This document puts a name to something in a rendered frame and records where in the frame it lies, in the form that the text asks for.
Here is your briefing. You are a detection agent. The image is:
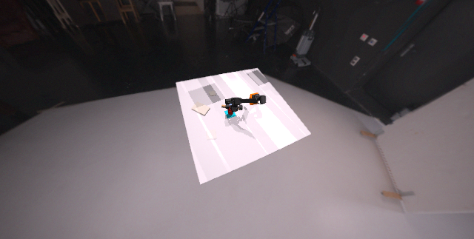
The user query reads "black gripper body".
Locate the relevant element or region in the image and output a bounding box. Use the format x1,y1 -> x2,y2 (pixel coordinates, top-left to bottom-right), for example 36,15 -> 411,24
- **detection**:
225,104 -> 243,110

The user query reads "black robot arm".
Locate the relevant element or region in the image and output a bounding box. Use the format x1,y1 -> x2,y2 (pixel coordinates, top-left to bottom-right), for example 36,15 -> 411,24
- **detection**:
225,93 -> 267,112

